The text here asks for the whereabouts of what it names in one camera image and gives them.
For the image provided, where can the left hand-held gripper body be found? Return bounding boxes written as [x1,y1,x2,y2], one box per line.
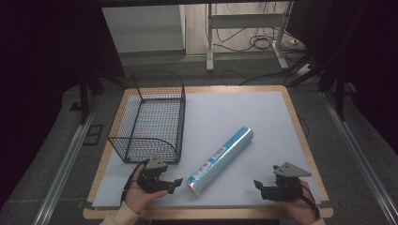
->
[136,156,173,194]

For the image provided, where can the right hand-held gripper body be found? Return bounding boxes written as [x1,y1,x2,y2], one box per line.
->
[261,161,313,202]

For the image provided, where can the person's left hand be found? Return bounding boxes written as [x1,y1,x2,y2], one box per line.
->
[124,164,169,215]

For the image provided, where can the person's right hand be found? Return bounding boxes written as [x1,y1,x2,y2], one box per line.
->
[276,179,320,225]

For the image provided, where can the clear plastic roll blue label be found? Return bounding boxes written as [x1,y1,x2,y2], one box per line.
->
[186,126,254,197]

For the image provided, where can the pale blue table mat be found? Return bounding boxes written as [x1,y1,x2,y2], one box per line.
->
[91,91,322,210]

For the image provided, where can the black floor plate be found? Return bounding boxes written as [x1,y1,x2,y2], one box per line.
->
[82,124,104,146]

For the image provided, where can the black metal stand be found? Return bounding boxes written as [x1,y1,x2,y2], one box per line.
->
[69,69,106,126]
[285,52,358,122]

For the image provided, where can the white power strip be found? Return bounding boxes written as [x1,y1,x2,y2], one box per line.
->
[296,63,314,77]

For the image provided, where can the black curtain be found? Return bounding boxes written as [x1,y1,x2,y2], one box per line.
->
[0,0,126,201]
[285,0,398,156]

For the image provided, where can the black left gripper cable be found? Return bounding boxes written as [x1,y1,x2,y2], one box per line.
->
[120,159,150,203]

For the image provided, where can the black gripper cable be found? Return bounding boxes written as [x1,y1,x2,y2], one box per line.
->
[299,183,321,219]
[120,159,150,203]

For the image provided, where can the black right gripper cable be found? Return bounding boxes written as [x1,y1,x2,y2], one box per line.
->
[299,183,321,219]

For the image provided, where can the black wire mesh basket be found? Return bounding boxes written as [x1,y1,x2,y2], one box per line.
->
[107,70,187,165]

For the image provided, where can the aluminium floor rail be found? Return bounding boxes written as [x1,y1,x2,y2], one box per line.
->
[320,91,398,225]
[32,97,100,225]

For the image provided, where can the black floor cables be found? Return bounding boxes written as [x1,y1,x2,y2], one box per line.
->
[205,2,311,87]

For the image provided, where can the white metal desk frame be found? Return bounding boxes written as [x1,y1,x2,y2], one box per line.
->
[205,1,295,73]

